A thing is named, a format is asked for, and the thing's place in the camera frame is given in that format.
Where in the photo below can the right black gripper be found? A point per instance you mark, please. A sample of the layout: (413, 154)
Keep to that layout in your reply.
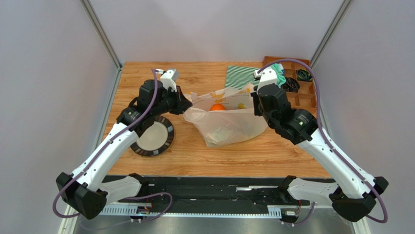
(256, 100)

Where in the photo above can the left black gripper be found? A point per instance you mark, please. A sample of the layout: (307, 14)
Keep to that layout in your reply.
(181, 103)

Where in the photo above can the orange fruit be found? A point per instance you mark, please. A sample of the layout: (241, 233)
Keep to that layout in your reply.
(217, 107)

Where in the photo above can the banana print plastic bag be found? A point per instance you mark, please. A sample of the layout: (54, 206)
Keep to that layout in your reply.
(233, 125)

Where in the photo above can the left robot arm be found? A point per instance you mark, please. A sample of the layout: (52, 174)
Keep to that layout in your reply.
(110, 155)

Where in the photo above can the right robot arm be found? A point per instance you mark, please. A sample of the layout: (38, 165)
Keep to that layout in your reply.
(354, 192)

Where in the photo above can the wooden compartment tray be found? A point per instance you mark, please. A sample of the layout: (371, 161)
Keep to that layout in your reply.
(299, 87)

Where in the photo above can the teal white socks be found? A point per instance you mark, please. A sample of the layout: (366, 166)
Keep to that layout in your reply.
(279, 69)

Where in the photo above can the green striped cloth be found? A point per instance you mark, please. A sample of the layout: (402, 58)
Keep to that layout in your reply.
(239, 76)

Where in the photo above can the black fruit bowl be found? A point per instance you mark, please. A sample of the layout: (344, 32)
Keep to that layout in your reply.
(156, 139)

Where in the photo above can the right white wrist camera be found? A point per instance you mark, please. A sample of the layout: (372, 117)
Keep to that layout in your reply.
(266, 77)

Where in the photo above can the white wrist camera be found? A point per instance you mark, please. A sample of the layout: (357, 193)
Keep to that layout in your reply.
(168, 78)
(266, 77)

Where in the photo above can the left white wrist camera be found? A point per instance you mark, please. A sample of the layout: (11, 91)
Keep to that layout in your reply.
(168, 78)

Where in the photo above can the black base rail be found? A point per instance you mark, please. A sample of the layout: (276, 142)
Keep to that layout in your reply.
(211, 195)

